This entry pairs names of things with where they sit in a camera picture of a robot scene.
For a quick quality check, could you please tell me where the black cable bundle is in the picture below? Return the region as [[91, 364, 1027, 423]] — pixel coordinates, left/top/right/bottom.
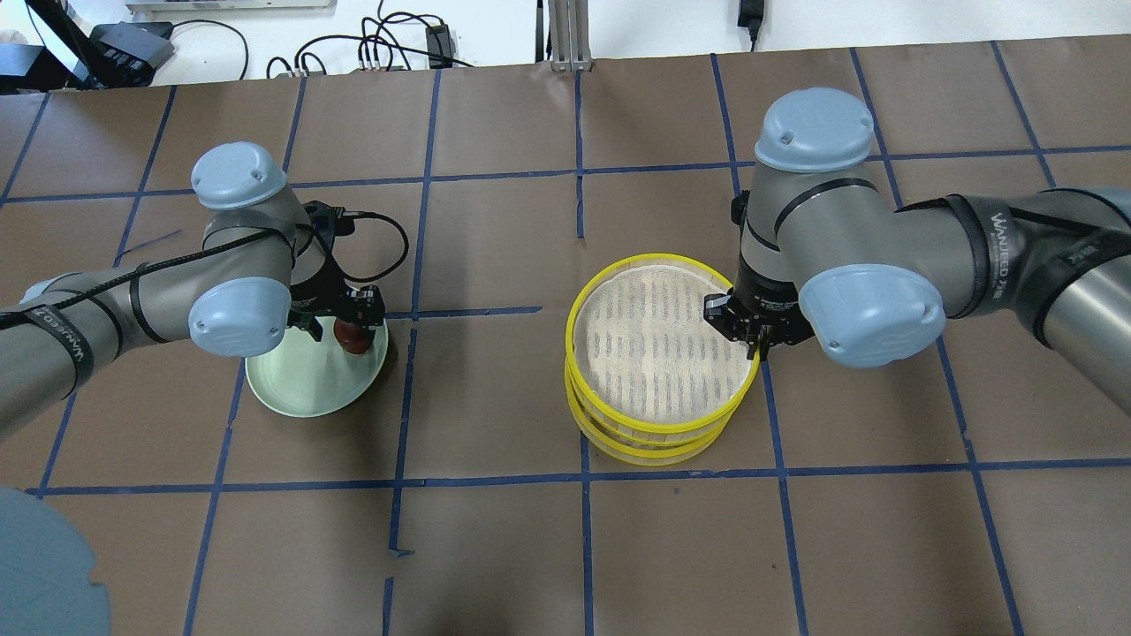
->
[[169, 0, 478, 79]]

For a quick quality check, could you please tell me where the light green plate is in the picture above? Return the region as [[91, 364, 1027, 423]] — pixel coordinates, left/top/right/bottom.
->
[[244, 315, 389, 418]]

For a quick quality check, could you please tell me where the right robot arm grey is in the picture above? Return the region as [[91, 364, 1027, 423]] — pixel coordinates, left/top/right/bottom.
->
[[702, 87, 1130, 411]]

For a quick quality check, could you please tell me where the silver aluminium frame post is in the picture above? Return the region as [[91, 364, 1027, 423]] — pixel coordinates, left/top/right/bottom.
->
[[543, 0, 594, 72]]

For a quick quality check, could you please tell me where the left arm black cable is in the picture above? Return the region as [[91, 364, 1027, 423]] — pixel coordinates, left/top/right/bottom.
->
[[336, 208, 411, 285]]

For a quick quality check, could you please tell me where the black power adapter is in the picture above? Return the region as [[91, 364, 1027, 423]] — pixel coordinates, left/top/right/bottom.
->
[[736, 0, 766, 48]]

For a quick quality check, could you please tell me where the brown bun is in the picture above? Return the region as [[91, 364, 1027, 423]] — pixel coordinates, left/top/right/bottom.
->
[[333, 319, 375, 355]]

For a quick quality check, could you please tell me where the black device box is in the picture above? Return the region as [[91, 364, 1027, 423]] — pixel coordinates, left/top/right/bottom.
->
[[90, 22, 174, 89]]

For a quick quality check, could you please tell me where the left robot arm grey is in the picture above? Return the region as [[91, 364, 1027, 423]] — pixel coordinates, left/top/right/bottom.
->
[[1, 141, 411, 635]]

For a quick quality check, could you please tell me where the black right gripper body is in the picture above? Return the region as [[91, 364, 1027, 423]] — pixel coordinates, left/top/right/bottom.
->
[[725, 269, 815, 355]]

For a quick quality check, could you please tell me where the yellow steamer layer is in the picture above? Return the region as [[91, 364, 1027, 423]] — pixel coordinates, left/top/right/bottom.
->
[[566, 253, 758, 435], [566, 385, 739, 467]]

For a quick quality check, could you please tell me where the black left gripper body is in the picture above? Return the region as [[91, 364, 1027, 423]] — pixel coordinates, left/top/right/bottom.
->
[[287, 201, 380, 337]]

